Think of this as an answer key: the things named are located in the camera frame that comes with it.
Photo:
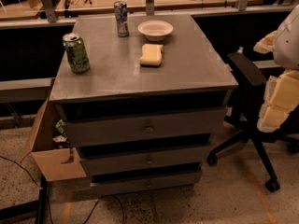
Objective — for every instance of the yellow sponge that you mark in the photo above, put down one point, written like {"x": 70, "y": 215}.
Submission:
{"x": 151, "y": 55}

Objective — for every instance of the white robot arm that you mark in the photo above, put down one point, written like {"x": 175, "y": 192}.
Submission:
{"x": 281, "y": 94}

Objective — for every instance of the grey drawer cabinet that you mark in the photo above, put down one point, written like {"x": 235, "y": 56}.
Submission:
{"x": 192, "y": 77}

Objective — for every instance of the top grey drawer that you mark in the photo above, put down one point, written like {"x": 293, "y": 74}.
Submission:
{"x": 110, "y": 131}

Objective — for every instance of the grey drawer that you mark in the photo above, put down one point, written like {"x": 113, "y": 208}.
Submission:
{"x": 146, "y": 159}
{"x": 110, "y": 131}
{"x": 146, "y": 183}

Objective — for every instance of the middle grey drawer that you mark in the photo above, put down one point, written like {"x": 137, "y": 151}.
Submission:
{"x": 146, "y": 159}

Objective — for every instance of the white bowl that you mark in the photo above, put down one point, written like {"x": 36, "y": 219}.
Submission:
{"x": 155, "y": 30}

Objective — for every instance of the bottom grey drawer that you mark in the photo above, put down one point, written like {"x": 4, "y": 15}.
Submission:
{"x": 146, "y": 183}

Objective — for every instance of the green snack bag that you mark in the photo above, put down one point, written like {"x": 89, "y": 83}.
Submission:
{"x": 59, "y": 127}

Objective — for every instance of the green soda can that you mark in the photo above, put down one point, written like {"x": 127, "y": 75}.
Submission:
{"x": 76, "y": 53}

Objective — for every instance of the black office chair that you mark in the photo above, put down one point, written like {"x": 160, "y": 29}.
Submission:
{"x": 247, "y": 102}

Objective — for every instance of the tall silver blue can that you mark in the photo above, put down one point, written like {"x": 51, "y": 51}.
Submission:
{"x": 120, "y": 11}

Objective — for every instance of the open cardboard box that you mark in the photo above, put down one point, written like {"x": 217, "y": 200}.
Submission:
{"x": 54, "y": 163}

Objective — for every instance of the wooden workbench background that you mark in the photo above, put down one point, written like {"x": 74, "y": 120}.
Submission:
{"x": 31, "y": 9}

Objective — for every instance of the black metal stand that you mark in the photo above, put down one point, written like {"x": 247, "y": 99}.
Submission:
{"x": 37, "y": 206}

